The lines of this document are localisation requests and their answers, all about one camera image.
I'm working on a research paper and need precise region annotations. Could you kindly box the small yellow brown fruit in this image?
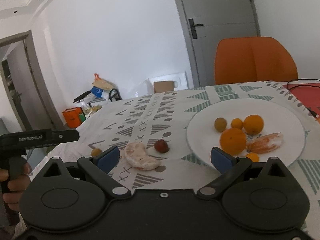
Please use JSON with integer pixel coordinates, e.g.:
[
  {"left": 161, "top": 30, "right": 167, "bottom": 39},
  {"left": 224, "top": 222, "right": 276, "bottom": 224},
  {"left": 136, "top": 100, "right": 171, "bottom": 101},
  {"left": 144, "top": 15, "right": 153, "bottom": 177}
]
[{"left": 91, "top": 148, "right": 102, "bottom": 157}]

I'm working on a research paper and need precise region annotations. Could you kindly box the peeled pomelo segment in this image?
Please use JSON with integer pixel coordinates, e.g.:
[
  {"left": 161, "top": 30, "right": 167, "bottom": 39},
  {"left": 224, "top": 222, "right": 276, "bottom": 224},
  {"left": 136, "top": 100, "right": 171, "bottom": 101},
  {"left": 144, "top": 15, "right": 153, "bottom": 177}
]
[{"left": 124, "top": 142, "right": 161, "bottom": 171}]

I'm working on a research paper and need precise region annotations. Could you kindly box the brownish green small fruit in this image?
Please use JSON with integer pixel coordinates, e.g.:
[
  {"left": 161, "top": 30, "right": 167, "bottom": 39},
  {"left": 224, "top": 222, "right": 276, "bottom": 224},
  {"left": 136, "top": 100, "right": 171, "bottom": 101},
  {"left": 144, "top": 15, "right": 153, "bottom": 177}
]
[{"left": 214, "top": 118, "right": 227, "bottom": 133}]

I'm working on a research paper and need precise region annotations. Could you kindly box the small dark red fruit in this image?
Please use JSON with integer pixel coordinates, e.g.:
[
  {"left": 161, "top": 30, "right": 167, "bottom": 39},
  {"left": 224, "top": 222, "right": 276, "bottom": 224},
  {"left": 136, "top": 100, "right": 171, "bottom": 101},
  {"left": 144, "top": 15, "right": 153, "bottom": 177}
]
[{"left": 154, "top": 138, "right": 169, "bottom": 153}]

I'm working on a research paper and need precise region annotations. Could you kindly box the person's left hand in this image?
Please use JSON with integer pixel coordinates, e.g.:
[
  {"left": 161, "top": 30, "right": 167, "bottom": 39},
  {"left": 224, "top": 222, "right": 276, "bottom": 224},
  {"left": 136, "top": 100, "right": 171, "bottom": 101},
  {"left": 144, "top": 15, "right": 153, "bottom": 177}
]
[{"left": 3, "top": 163, "right": 32, "bottom": 212}]

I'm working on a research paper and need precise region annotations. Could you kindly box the small orange front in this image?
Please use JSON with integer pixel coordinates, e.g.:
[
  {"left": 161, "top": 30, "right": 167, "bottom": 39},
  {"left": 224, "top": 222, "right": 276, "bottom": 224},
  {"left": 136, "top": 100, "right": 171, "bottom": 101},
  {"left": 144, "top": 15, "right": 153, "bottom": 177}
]
[{"left": 246, "top": 153, "right": 260, "bottom": 163}]

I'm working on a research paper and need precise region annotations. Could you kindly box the large orange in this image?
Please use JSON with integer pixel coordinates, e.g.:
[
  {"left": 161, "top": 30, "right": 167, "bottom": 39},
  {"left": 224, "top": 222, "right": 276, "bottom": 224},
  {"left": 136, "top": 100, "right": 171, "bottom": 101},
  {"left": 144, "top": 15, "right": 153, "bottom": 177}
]
[{"left": 220, "top": 128, "right": 247, "bottom": 156}]

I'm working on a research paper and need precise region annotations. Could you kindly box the peeled orange segment on plate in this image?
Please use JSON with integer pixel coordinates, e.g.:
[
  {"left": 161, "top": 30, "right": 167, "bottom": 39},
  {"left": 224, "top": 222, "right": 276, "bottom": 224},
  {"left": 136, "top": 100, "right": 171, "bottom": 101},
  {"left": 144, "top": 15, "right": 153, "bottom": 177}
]
[{"left": 246, "top": 133, "right": 284, "bottom": 154}]

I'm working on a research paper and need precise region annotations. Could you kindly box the white round plate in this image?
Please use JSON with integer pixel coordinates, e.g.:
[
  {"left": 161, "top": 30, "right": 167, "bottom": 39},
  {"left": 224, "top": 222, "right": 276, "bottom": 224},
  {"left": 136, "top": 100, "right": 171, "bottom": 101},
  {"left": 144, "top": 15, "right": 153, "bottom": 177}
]
[{"left": 187, "top": 99, "right": 305, "bottom": 166}]

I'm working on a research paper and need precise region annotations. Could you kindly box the small orange kumquat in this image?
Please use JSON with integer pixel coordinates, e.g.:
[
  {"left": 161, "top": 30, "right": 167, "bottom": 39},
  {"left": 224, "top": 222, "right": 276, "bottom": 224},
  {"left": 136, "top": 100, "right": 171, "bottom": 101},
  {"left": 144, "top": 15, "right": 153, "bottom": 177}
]
[{"left": 231, "top": 118, "right": 244, "bottom": 129}]

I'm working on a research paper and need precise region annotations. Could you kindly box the medium orange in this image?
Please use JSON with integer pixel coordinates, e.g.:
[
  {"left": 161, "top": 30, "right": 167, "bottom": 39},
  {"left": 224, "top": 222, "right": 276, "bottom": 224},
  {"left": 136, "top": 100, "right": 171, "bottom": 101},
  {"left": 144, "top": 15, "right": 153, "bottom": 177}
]
[{"left": 243, "top": 115, "right": 264, "bottom": 135}]

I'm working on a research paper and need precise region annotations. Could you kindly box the orange box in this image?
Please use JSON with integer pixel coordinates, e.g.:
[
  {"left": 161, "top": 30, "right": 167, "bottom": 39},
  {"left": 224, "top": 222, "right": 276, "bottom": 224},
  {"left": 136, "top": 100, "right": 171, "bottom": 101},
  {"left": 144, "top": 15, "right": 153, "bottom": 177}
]
[{"left": 62, "top": 107, "right": 83, "bottom": 128}]

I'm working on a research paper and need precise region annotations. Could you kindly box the patterned white tablecloth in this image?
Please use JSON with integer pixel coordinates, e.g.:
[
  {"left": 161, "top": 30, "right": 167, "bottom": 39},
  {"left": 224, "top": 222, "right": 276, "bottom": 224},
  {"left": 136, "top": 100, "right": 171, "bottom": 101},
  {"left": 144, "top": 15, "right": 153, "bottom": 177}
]
[{"left": 44, "top": 80, "right": 320, "bottom": 233}]

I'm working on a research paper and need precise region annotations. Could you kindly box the white foam packaging board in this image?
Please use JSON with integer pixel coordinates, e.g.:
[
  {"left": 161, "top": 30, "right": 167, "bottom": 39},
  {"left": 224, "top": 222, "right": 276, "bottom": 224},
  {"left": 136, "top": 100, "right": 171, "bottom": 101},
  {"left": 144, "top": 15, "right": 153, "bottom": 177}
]
[{"left": 148, "top": 73, "right": 188, "bottom": 93}]

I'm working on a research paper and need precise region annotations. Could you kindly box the brown cardboard piece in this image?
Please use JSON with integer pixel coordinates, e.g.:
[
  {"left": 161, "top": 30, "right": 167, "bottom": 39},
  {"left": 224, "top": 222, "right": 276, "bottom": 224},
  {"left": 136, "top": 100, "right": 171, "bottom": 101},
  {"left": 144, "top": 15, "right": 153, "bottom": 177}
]
[{"left": 153, "top": 81, "right": 174, "bottom": 93}]

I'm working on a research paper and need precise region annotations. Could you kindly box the red orange table mat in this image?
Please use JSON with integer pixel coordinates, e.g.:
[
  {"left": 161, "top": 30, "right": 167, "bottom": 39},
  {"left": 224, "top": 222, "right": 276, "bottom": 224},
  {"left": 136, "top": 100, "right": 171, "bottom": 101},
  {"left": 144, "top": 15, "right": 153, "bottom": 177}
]
[{"left": 283, "top": 79, "right": 319, "bottom": 122}]

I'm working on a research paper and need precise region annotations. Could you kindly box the orange chair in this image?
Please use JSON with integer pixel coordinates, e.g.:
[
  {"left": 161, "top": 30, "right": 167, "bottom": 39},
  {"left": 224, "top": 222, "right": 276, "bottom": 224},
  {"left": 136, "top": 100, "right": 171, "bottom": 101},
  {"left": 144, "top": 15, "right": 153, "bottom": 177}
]
[{"left": 214, "top": 37, "right": 298, "bottom": 85}]

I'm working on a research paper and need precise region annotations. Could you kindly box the grey door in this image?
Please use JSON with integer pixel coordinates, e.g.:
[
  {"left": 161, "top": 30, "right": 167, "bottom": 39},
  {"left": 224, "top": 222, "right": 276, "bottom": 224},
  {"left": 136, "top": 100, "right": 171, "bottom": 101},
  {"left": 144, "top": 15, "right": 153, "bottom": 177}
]
[{"left": 175, "top": 0, "right": 260, "bottom": 87}]

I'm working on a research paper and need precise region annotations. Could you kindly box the brown paper bag orange handle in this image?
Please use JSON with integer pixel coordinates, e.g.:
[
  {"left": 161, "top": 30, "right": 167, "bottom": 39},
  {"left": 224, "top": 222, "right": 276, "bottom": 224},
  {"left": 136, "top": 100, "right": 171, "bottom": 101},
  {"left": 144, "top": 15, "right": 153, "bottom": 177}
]
[{"left": 92, "top": 73, "right": 116, "bottom": 90}]

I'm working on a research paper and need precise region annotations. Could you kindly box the black usb cable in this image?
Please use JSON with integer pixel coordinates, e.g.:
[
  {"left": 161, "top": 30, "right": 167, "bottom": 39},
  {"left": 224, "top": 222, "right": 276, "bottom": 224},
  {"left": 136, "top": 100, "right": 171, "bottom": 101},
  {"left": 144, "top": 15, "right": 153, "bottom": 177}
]
[{"left": 286, "top": 79, "right": 320, "bottom": 119}]

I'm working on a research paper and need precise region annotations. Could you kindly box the black door handle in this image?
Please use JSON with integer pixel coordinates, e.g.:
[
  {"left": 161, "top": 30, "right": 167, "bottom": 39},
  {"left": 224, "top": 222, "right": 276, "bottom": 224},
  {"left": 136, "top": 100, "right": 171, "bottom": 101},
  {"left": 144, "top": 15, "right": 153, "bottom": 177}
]
[{"left": 188, "top": 18, "right": 204, "bottom": 40}]

